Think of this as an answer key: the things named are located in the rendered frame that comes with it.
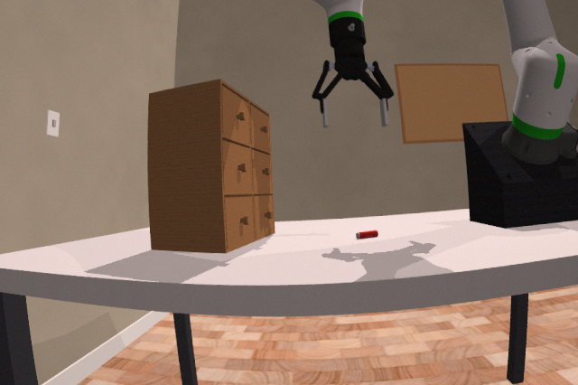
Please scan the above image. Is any brown wooden chest of drawers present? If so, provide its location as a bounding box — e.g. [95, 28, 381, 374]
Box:
[147, 79, 275, 253]

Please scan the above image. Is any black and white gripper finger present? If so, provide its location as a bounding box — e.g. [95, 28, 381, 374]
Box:
[312, 61, 350, 128]
[355, 61, 394, 127]

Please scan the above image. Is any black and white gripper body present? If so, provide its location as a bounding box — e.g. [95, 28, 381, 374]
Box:
[334, 40, 368, 80]

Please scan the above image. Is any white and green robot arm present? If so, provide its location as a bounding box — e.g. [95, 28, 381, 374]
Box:
[313, 0, 578, 164]

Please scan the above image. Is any brown wooden drawer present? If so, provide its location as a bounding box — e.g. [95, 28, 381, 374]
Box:
[224, 196, 255, 249]
[222, 86, 250, 144]
[251, 149, 272, 192]
[254, 195, 274, 238]
[250, 104, 270, 151]
[222, 140, 252, 192]

